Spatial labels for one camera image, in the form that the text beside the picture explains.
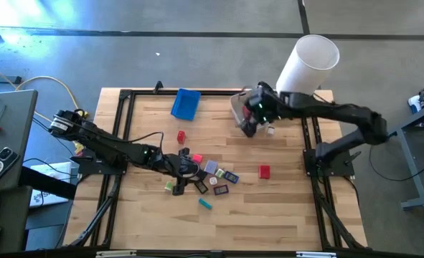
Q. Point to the small white charger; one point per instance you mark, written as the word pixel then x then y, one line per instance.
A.
pixel 270 131

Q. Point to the narrow red block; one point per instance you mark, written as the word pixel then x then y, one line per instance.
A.
pixel 181 137

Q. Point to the white box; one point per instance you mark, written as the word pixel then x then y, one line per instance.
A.
pixel 50 172

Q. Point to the dark grey desk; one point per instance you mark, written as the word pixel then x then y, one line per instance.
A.
pixel 14 118

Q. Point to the white plastic bin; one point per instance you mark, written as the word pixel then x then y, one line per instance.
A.
pixel 237 107

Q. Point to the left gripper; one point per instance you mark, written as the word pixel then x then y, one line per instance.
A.
pixel 183 168

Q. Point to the white shade table lamp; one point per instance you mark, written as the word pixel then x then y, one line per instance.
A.
pixel 305 71

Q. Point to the grey metal table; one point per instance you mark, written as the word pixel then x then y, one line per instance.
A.
pixel 412 143

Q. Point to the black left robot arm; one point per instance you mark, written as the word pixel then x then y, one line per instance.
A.
pixel 107 143

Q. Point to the wide red block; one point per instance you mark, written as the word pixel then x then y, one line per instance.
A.
pixel 264 172

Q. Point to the green white charger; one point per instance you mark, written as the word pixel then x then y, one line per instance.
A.
pixel 168 186
pixel 220 173

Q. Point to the lilac box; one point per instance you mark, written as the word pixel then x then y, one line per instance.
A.
pixel 211 167

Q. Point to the teal rectangular block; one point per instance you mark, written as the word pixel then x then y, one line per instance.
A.
pixel 204 204

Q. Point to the pink block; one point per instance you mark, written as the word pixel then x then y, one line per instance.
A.
pixel 197 158

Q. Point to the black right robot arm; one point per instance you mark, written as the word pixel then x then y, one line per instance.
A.
pixel 340 111

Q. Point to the blue plastic bin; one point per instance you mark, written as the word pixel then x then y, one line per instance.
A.
pixel 184 105

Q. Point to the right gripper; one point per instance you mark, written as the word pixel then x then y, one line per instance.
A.
pixel 269 104

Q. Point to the small red block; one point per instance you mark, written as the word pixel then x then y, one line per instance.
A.
pixel 247 113

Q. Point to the smartphone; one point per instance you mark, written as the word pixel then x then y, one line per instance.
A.
pixel 0 163

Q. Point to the silver bracket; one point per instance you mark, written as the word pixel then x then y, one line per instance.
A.
pixel 315 254
pixel 115 254

